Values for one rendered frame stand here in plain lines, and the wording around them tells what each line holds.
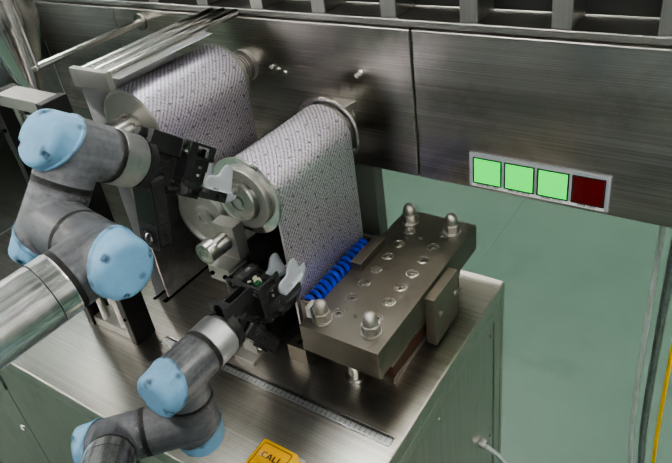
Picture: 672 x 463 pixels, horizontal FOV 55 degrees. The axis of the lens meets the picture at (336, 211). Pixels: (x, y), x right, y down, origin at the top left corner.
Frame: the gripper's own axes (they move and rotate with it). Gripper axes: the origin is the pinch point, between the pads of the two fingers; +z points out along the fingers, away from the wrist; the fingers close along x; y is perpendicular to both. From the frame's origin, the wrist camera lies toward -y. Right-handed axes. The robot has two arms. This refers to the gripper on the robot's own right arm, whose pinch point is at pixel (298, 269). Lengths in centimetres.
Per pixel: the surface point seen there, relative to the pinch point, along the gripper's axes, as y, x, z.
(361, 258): -4.2, -5.6, 12.0
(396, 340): -8.2, -20.0, -0.9
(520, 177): 9.8, -30.3, 28.9
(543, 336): -109, -13, 111
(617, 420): -109, -45, 85
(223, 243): 9.2, 8.1, -8.4
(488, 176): 8.7, -24.3, 28.9
